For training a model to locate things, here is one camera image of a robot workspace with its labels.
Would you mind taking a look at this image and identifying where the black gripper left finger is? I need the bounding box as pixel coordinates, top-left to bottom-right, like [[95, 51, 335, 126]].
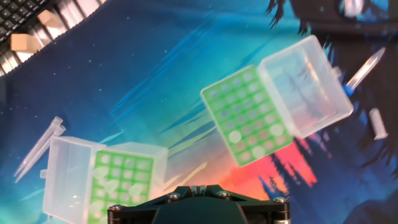
[[107, 185, 193, 224]]

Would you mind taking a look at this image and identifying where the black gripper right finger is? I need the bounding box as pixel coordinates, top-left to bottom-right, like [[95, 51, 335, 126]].
[[205, 185, 290, 224]]

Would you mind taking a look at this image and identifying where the clear box green tip rack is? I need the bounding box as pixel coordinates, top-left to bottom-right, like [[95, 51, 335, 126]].
[[200, 34, 354, 168], [40, 136, 170, 224]]

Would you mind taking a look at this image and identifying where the printed sunset landscape cloth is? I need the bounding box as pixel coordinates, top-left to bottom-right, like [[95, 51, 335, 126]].
[[0, 0, 398, 224]]

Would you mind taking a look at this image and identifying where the slim blue-capped conical tube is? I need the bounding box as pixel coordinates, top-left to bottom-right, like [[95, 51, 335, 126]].
[[343, 46, 386, 97]]

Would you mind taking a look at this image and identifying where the large blue-capped centrifuge tube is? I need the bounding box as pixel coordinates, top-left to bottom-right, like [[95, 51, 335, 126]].
[[341, 0, 364, 18]]

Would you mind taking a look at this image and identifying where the black computer keyboard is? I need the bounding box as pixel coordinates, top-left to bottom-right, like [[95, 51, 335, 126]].
[[0, 0, 47, 41]]

